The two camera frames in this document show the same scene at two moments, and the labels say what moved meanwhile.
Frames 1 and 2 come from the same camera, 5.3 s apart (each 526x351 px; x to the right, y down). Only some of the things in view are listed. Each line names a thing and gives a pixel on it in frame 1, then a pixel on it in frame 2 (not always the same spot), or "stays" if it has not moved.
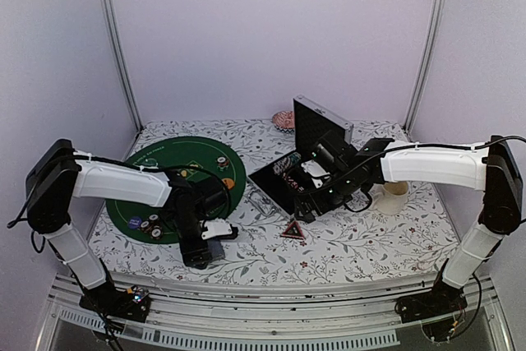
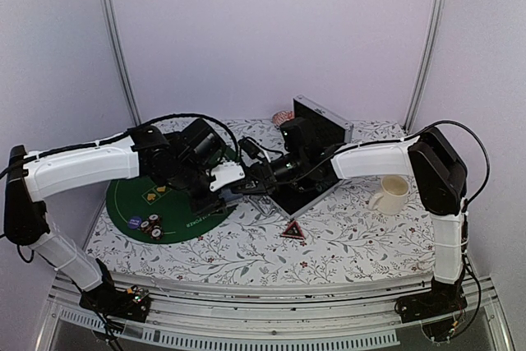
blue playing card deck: [215, 249] → [227, 195]
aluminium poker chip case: [313, 125] stays
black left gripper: [187, 251] → [206, 207]
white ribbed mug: [391, 199] stays
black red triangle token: [292, 231] stays
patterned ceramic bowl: [284, 121] stays
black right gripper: [322, 207] → [265, 170]
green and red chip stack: [153, 227] stays
